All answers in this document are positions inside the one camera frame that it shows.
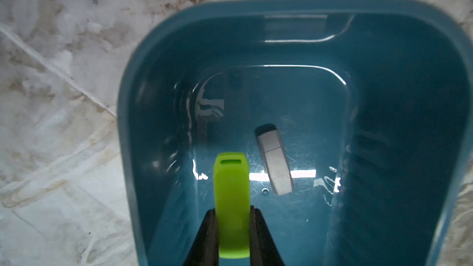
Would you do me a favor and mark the grey usb flash drive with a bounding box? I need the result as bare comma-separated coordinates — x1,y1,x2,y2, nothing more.
255,124,294,195

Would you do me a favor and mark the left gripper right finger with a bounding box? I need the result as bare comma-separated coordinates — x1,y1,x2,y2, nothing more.
250,206,285,266

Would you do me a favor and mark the teal plastic storage box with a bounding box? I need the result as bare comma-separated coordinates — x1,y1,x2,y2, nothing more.
117,0,473,266

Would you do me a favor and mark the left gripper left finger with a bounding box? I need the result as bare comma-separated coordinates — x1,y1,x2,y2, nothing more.
182,209,218,266

